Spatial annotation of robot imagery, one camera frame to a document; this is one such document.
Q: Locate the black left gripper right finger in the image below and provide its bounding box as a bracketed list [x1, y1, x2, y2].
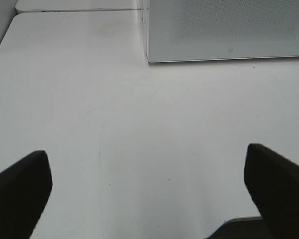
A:
[244, 143, 299, 239]

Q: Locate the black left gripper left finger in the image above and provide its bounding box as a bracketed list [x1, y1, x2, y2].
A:
[0, 150, 53, 239]

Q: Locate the white microwave door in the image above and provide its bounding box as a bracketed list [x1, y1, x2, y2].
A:
[143, 0, 299, 62]

